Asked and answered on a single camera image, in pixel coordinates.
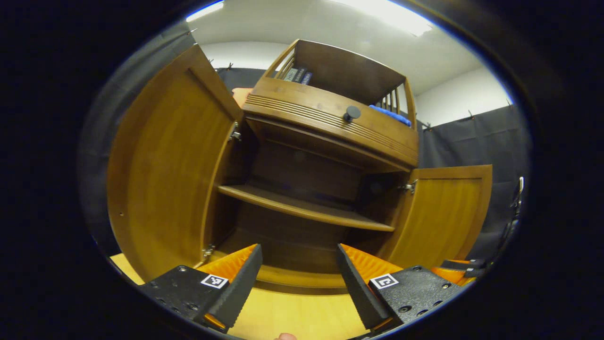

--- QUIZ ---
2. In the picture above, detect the wooden inner cabinet shelf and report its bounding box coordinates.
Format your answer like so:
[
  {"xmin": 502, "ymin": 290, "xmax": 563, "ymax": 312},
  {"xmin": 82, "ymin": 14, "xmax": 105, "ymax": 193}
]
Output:
[{"xmin": 217, "ymin": 184, "xmax": 395, "ymax": 232}]

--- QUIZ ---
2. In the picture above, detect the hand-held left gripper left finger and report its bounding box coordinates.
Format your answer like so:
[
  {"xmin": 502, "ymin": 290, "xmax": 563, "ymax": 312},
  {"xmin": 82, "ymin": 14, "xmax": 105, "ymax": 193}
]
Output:
[{"xmin": 139, "ymin": 244, "xmax": 264, "ymax": 334}]

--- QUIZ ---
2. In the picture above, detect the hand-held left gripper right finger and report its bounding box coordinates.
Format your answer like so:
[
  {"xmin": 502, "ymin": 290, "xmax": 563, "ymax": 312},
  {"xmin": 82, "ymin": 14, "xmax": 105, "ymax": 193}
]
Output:
[{"xmin": 336, "ymin": 244, "xmax": 475, "ymax": 331}]

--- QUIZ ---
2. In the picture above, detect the wooden ribbed cabinet drawer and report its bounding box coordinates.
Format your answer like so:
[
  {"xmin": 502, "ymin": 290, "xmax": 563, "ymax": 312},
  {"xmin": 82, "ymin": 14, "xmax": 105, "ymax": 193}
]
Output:
[{"xmin": 242, "ymin": 77, "xmax": 419, "ymax": 169}]

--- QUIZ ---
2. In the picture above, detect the wooden double-door shoe cabinet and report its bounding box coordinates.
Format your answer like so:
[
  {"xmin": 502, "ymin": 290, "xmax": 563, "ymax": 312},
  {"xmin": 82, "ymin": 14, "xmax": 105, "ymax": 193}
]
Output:
[{"xmin": 108, "ymin": 39, "xmax": 494, "ymax": 296}]

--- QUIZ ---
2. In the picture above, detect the blue folded towel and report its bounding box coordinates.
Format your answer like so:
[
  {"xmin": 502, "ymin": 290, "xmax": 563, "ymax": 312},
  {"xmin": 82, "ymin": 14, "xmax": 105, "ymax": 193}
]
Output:
[{"xmin": 369, "ymin": 104, "xmax": 412, "ymax": 128}]

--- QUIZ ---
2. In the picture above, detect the black backdrop cloth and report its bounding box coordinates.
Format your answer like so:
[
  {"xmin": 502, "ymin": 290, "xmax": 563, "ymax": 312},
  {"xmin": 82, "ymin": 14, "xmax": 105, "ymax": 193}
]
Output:
[{"xmin": 78, "ymin": 21, "xmax": 534, "ymax": 265}]

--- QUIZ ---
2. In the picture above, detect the long ceiling light strip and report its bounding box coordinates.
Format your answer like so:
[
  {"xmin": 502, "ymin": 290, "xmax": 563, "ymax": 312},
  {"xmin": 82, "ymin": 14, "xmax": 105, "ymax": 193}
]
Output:
[{"xmin": 185, "ymin": 0, "xmax": 225, "ymax": 23}]

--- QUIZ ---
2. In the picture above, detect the wooden cabinet door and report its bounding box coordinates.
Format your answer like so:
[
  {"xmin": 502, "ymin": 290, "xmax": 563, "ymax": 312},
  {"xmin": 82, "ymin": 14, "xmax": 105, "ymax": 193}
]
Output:
[
  {"xmin": 108, "ymin": 44, "xmax": 244, "ymax": 283},
  {"xmin": 377, "ymin": 164, "xmax": 494, "ymax": 270}
]

